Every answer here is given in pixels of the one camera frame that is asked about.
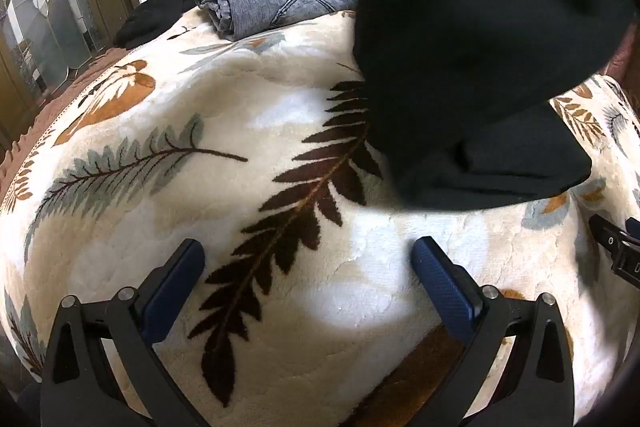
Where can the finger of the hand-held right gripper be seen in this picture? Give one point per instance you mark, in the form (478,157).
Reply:
(617,247)

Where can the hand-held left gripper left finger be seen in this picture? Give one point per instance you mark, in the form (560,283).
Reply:
(172,279)

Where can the black pants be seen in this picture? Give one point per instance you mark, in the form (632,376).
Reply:
(480,57)

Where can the leaf print fleece blanket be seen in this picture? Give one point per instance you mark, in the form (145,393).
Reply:
(200,187)

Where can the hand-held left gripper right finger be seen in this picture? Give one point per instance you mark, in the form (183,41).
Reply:
(442,279)

